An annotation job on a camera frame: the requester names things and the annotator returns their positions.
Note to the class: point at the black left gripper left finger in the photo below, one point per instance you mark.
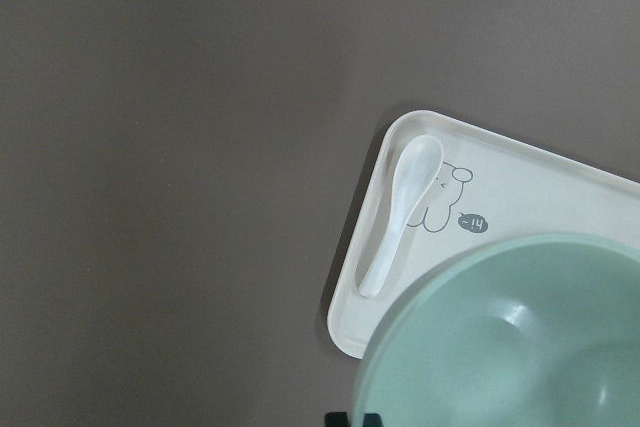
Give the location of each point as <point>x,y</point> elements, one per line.
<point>336,419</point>

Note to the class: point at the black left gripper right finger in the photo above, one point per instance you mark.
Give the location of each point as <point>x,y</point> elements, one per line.
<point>372,420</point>

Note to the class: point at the green bowl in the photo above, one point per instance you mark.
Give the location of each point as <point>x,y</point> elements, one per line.
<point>536,331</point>

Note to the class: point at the white plastic spoon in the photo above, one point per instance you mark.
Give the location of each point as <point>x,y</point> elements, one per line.
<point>415,171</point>

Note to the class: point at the cream serving tray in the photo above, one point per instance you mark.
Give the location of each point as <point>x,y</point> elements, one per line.
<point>489,188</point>

